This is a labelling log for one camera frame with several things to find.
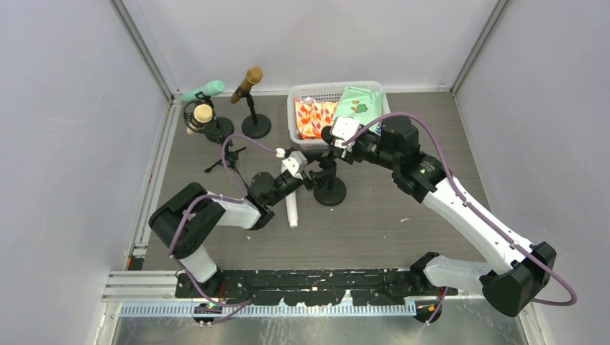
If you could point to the green microphone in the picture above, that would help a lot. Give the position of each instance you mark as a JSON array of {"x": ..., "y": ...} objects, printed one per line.
[{"x": 210, "y": 89}]

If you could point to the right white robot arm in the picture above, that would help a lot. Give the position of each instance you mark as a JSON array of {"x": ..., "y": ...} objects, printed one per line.
[{"x": 514, "y": 270}]

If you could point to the cream yellow microphone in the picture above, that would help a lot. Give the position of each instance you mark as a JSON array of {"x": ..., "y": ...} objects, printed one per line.
[{"x": 198, "y": 118}]

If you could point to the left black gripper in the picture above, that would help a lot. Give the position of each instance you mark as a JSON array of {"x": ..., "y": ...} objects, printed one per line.
[{"x": 304, "y": 177}]

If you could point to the orange patterned cloth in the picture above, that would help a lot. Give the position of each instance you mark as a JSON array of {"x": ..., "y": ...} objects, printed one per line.
[{"x": 312, "y": 116}]

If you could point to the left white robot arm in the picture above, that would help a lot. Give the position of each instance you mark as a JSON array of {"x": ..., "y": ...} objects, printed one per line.
[{"x": 184, "y": 222}]

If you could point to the white plastic basket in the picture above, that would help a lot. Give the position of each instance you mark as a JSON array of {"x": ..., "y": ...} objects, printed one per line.
[{"x": 323, "y": 92}]

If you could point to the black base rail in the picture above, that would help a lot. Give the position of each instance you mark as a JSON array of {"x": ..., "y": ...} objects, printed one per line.
[{"x": 382, "y": 286}]

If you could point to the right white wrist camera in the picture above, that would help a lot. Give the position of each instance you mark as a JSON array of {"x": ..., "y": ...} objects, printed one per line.
[{"x": 342, "y": 130}]

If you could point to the black tripod shock-mount stand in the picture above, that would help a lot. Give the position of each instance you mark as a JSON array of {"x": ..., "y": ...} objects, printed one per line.
[{"x": 231, "y": 156}]

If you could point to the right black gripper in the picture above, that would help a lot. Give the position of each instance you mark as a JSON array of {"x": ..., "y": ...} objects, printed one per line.
[{"x": 338, "y": 151}]

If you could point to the gold brown microphone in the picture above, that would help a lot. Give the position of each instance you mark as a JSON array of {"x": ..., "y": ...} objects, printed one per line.
[{"x": 253, "y": 76}]

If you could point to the green patterned cloth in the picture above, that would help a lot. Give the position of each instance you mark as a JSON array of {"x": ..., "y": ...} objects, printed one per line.
[{"x": 360, "y": 103}]

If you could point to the black round-base mic stand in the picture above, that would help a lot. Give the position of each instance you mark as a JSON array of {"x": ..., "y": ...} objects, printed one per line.
[{"x": 255, "y": 125}]

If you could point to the white microphone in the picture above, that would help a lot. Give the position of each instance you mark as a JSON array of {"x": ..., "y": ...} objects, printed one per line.
[{"x": 291, "y": 210}]

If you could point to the black microphone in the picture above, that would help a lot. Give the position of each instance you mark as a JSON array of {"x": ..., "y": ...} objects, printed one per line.
[{"x": 327, "y": 136}]

